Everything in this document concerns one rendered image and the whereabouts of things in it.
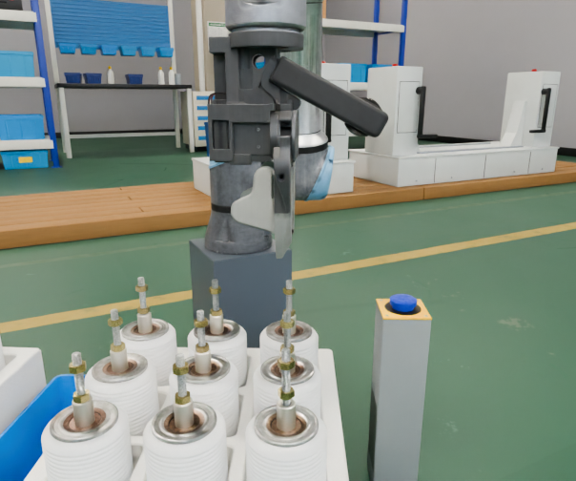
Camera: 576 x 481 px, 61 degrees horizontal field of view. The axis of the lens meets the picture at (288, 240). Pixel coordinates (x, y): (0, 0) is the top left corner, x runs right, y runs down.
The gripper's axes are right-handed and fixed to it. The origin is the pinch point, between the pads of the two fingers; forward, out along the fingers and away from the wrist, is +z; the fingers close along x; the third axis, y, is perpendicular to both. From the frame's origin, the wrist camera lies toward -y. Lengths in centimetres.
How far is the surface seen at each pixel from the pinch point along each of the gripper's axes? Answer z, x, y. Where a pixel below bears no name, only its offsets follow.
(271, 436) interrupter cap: 22.1, 2.9, 1.6
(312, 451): 23.0, 3.9, -3.0
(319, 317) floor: 47, -83, -3
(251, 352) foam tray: 29.4, -28.7, 8.6
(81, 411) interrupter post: 20.3, 2.5, 23.6
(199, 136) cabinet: 30, -531, 143
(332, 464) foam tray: 29.4, -1.8, -5.4
